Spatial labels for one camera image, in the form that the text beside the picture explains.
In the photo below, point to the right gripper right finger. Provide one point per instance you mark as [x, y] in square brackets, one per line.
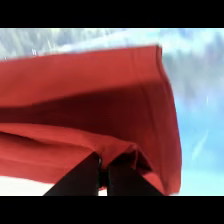
[128, 183]

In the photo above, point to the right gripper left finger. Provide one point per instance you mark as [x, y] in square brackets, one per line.
[81, 180]

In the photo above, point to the red garment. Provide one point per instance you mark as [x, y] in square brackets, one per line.
[100, 100]

